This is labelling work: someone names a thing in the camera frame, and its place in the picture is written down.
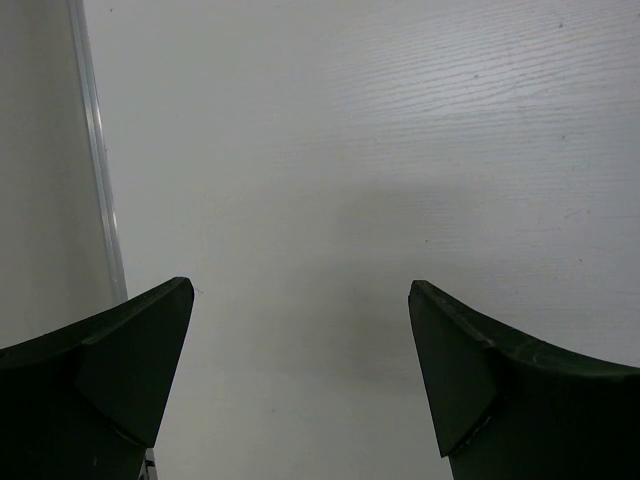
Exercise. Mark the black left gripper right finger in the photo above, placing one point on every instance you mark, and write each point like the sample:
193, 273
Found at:
507, 405

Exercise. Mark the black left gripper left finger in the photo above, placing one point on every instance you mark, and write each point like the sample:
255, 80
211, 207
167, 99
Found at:
86, 401

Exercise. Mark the aluminium left table rail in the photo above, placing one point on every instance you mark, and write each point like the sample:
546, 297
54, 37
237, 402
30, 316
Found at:
98, 149

